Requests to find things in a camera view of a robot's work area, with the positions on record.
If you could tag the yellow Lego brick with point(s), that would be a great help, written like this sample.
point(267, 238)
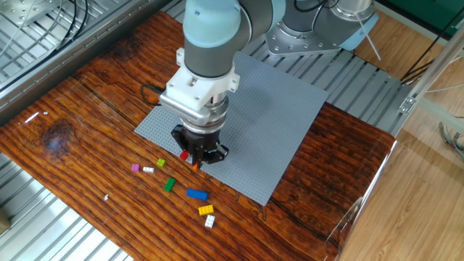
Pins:
point(206, 210)

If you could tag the small lime Lego brick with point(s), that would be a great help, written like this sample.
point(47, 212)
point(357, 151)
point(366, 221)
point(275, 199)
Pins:
point(161, 162)

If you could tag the silver perforated mount plate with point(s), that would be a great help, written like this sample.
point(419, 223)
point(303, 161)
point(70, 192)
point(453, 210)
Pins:
point(21, 9)

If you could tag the dark green Lego brick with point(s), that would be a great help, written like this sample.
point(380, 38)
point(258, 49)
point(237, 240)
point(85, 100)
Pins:
point(169, 185)

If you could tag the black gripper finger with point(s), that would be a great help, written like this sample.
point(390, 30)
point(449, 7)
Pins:
point(217, 154)
point(183, 139)

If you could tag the thin orange Lego brick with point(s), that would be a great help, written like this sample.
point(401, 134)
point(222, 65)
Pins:
point(195, 167)

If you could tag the small magenta Lego brick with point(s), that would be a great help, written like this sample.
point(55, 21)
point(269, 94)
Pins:
point(135, 167)

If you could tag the aluminium table edge rail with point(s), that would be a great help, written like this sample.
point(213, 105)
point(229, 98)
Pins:
point(54, 61)

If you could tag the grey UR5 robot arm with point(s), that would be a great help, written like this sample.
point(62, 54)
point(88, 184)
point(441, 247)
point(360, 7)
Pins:
point(214, 43)

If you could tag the small white Lego brick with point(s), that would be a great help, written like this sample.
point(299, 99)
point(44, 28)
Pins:
point(148, 169)

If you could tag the wide white Lego brick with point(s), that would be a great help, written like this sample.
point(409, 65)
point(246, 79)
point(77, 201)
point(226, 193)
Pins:
point(209, 221)

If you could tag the silver robot mounting plate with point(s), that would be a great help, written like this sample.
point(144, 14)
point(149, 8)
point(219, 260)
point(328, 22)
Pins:
point(290, 45)

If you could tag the long blue Lego brick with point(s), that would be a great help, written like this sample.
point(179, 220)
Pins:
point(196, 194)

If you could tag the aluminium frame post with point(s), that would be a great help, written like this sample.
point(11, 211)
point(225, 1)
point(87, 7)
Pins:
point(435, 67)

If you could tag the grey Lego baseplate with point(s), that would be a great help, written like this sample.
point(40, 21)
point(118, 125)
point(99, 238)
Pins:
point(272, 108)

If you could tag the red Lego brick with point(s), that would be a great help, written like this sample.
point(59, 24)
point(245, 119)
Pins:
point(183, 155)

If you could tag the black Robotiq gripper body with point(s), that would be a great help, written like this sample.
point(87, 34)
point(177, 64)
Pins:
point(201, 139)

